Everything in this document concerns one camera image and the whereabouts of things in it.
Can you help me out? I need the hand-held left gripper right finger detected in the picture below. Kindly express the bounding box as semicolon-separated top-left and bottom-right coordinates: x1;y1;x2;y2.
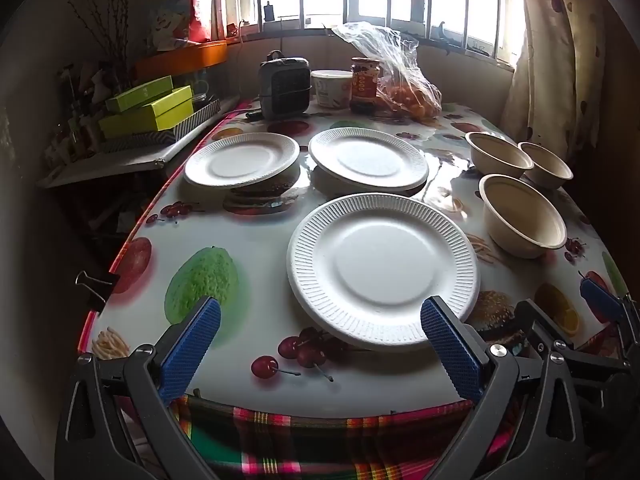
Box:
422;296;586;480

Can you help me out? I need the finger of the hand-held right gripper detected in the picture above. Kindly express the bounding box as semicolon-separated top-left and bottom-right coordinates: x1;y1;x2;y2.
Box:
515;300;571;356
580;276;640;358

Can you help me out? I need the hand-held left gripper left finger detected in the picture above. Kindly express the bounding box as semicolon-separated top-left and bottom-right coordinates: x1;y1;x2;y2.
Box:
54;296;222;480

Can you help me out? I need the beige paper bowl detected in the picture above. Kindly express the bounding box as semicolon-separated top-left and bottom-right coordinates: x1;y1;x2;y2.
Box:
518;141;574;191
479;174;568;259
465;131;535;181

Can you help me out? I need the white paper plate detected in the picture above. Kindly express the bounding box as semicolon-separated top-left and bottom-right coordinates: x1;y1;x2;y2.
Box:
308;128;430;192
286;193;481;352
183;133;301;189

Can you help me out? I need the black binder clip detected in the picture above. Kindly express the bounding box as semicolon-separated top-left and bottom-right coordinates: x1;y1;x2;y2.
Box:
75;271;121;311

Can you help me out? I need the fruit print tablecloth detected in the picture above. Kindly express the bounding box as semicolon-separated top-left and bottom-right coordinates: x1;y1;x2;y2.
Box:
75;100;631;406

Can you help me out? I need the plaid cloth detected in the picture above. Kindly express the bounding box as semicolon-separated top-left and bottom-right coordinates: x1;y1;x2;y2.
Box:
122;392;526;480

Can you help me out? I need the white board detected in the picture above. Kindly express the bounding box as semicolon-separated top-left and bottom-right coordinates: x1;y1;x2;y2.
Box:
37;97;251;188

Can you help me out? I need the striped grey box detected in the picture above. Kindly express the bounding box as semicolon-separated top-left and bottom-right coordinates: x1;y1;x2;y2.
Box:
100;99;221;153

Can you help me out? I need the thick green box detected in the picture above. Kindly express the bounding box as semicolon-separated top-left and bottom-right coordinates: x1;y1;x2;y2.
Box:
98;85;195;138

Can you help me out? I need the pile of oranges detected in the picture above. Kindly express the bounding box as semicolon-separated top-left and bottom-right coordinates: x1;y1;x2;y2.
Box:
377;85;441;120

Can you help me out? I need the fruit print curtain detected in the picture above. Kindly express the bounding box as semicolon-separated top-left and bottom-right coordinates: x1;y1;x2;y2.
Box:
500;0;608;151

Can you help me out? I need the flat green box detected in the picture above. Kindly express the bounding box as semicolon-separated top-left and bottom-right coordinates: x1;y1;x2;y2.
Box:
105;76;174;113

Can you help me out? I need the grey portable fan heater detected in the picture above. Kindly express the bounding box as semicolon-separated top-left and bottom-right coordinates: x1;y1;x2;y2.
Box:
257;50;313;121

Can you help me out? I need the glass jar with red label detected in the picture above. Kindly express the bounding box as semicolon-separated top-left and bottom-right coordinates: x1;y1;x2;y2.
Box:
350;57;381;113

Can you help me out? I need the white plastic tub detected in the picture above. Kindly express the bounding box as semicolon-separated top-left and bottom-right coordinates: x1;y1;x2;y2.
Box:
311;70;354;109

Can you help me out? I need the orange box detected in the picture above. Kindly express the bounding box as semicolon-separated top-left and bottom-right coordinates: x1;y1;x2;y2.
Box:
135;40;228;78

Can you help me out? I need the clear plastic bag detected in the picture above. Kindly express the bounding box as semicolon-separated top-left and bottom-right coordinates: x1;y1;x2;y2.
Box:
332;21;443;121

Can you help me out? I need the colourful printed box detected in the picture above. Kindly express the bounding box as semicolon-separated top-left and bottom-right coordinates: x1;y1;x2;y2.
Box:
144;0;201;53

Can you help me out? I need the dry twig bundle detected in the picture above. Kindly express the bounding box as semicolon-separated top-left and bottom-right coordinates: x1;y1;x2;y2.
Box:
60;0;146;86

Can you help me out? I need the red gift bag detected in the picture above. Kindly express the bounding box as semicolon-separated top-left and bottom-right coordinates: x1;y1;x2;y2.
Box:
187;0;213;43

